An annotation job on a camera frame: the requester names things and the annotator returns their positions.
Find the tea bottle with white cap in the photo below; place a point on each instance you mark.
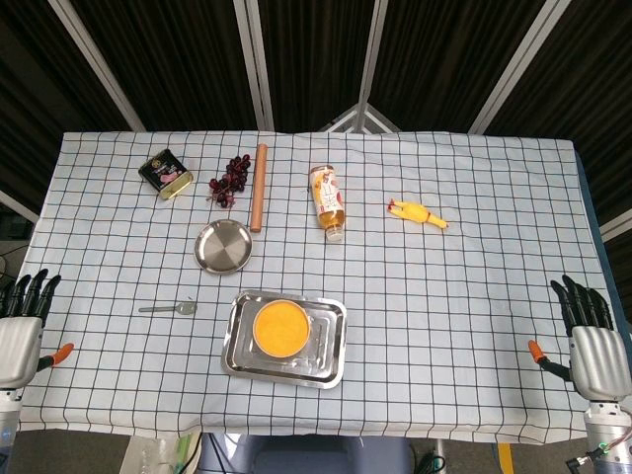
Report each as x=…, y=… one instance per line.
x=327, y=197

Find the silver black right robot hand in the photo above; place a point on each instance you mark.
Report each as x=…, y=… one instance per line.
x=600, y=360

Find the white triangular partition foot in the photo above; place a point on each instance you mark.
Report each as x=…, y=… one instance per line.
x=345, y=118

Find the rectangular stainless steel tray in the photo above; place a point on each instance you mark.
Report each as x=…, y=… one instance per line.
x=326, y=345

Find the clear plastic bag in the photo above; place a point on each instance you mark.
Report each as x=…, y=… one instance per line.
x=158, y=456

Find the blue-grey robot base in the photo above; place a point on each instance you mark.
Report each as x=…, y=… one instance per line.
x=306, y=456

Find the wooden rolling pin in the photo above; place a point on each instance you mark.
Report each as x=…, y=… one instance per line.
x=258, y=187

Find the white partition frame bar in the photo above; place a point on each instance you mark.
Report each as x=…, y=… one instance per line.
x=20, y=207
x=617, y=224

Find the white bowl of yellow soup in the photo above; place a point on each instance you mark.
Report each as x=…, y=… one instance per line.
x=281, y=328

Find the double white partition frame post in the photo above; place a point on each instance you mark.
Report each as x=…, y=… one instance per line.
x=264, y=99

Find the white blue checkered tablecloth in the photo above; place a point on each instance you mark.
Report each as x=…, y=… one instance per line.
x=444, y=296

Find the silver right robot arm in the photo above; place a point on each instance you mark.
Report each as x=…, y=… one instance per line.
x=605, y=429

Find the round stainless steel plate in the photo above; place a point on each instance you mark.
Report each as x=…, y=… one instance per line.
x=222, y=247

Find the black luncheon meat can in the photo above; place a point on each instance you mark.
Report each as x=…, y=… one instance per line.
x=165, y=175

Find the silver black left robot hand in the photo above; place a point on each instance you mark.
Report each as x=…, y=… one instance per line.
x=20, y=350

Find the yellow rubber chicken toy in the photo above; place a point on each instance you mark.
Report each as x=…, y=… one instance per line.
x=415, y=212

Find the bunch of dark red grapes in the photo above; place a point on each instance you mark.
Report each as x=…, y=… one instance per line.
x=232, y=173

